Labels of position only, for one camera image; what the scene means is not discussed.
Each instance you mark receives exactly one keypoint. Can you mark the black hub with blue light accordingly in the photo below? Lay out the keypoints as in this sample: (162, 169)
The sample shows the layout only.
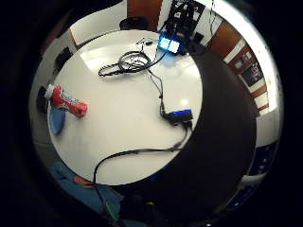
(179, 116)

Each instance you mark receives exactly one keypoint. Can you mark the black box with blue-lit screen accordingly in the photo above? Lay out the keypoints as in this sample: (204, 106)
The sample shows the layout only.
(169, 45)

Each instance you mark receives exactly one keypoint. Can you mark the black equipment stand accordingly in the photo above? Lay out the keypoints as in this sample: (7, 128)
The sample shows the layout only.
(184, 15)

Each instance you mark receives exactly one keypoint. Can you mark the black office chair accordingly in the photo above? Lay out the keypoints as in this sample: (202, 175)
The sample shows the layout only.
(41, 99)
(63, 57)
(134, 23)

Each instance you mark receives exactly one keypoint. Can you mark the brown wooden door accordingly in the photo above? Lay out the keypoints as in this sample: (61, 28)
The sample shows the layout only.
(143, 12)

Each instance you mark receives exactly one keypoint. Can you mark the red toothpaste tube white cap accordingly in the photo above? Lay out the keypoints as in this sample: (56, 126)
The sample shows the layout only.
(67, 102)

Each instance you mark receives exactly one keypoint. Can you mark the dark framed wall picture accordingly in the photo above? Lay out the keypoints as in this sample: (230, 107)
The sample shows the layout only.
(252, 74)

